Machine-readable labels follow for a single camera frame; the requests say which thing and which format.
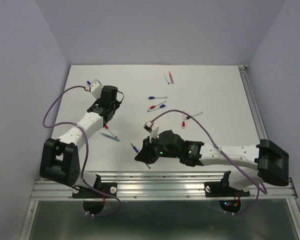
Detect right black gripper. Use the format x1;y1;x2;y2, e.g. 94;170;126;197
134;135;181;165

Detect red cap marker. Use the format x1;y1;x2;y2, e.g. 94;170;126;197
148;100;166;110
104;125;118;139
181;113;186;129

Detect blue ballpoint pen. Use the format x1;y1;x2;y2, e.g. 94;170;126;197
130;142;151;170

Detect light blue transparent pen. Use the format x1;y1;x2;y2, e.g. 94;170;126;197
100;132;121;142

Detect pink transparent pen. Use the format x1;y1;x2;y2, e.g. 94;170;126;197
168;71;174;85

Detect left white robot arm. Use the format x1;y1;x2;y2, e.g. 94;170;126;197
39;83;122;197

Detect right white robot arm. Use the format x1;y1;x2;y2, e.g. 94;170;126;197
134;130;289;195

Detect black cap marker right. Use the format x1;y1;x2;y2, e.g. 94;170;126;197
185;111;203;120

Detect blue cap whiteboard marker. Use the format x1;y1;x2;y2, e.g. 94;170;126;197
147;96;167;100

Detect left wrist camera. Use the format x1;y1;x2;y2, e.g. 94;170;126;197
89;79;103;99

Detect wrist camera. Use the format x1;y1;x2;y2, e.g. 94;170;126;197
89;79;103;99
143;121;159;139

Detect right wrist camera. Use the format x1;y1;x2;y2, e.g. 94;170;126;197
143;121;159;139

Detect aluminium rail frame front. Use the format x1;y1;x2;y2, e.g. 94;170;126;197
20;171;300;240

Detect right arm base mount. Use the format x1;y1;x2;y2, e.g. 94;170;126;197
204;171;250;215

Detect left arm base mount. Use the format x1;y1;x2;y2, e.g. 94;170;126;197
71;175;122;218

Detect aluminium rail right side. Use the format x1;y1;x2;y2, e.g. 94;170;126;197
238;65;268;139

